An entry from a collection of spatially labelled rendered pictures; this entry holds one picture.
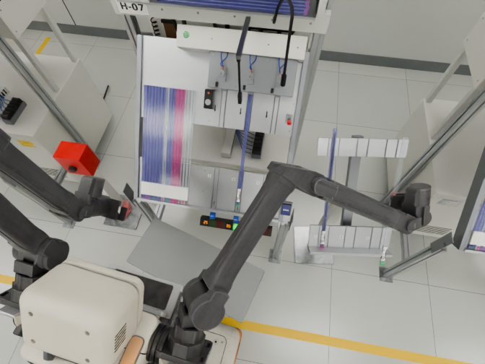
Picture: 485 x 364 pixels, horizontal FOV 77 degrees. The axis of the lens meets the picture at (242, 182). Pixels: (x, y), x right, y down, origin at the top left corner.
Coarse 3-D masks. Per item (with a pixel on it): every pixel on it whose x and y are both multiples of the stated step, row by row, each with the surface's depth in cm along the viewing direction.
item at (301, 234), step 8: (344, 184) 133; (328, 208) 154; (336, 208) 142; (328, 216) 153; (336, 216) 151; (320, 224) 170; (328, 224) 161; (296, 232) 208; (304, 232) 208; (296, 240) 205; (304, 240) 205; (296, 248) 203; (304, 248) 203; (296, 256) 200; (304, 256) 200; (312, 256) 200; (320, 256) 200; (328, 256) 200
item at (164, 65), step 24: (144, 48) 127; (168, 48) 125; (144, 72) 129; (168, 72) 128; (192, 72) 126; (216, 96) 128; (264, 96) 125; (216, 120) 130; (240, 120) 129; (264, 120) 128
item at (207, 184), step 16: (192, 176) 138; (208, 176) 137; (224, 176) 136; (256, 176) 134; (192, 192) 140; (208, 192) 139; (224, 192) 138; (256, 192) 136; (224, 208) 140; (240, 208) 139
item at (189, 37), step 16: (192, 32) 115; (208, 32) 114; (224, 32) 114; (240, 32) 113; (256, 32) 112; (192, 48) 118; (208, 48) 116; (224, 48) 115; (256, 48) 114; (272, 48) 113; (304, 48) 112
